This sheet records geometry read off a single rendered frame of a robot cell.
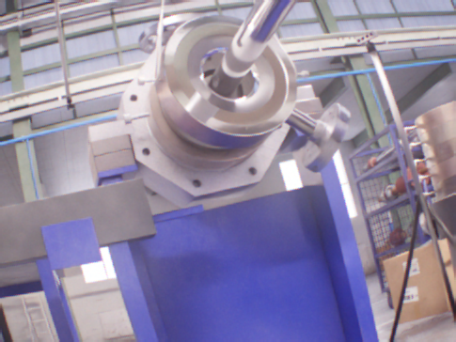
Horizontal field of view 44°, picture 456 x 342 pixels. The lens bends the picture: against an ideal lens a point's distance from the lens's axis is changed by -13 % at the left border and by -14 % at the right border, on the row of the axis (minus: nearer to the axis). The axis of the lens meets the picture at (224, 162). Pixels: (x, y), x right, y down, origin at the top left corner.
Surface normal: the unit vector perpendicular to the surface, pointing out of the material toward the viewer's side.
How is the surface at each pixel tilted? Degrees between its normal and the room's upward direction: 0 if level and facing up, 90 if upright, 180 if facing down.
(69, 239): 90
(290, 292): 90
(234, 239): 90
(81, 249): 90
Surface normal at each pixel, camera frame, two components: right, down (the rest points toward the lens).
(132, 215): 0.23, -0.27
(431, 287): -0.81, 0.11
